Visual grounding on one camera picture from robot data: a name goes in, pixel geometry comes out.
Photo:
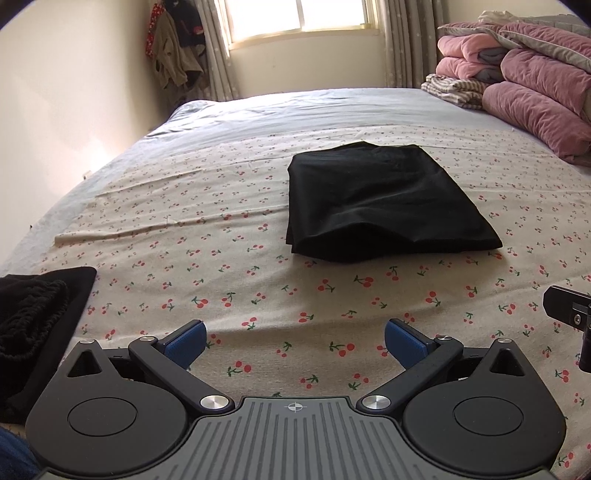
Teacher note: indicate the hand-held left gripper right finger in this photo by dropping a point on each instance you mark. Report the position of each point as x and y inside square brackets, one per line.
[404, 344]

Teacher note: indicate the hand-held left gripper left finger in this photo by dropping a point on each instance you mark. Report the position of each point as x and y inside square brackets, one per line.
[187, 344]

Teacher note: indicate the black pants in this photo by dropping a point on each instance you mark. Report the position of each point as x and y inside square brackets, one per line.
[383, 203]

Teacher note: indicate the cherry print bed sheet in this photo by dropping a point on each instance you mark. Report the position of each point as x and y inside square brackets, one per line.
[184, 221]

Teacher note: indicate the black ribbed garment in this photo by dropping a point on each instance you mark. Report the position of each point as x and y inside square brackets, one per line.
[41, 323]

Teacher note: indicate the person's blue trouser leg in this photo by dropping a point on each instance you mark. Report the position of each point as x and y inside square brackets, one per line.
[14, 457]

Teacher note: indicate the mauve folded quilt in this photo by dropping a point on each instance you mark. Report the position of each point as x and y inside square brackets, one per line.
[540, 97]

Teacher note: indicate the striped folded cloth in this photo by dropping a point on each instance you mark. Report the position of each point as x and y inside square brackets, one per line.
[457, 90]

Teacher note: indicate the light blue bed sheet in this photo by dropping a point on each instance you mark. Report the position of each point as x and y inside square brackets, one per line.
[300, 110]

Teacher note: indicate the mauve quilt with grey edging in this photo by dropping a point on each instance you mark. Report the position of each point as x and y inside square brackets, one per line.
[549, 39]

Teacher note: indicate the light pink folded quilt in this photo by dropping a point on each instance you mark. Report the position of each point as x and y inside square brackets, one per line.
[466, 55]

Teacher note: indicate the khaki hanging jacket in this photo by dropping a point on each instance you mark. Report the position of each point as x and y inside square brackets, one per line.
[173, 60]

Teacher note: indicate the white garment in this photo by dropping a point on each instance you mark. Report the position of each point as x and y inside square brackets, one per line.
[501, 17]

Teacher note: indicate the red patterned hanging cloth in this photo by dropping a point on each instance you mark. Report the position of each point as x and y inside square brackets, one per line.
[150, 37]

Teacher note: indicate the dark hanging garment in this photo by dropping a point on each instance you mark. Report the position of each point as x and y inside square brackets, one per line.
[187, 23]

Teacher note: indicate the window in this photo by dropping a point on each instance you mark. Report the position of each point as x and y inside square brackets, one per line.
[295, 16]

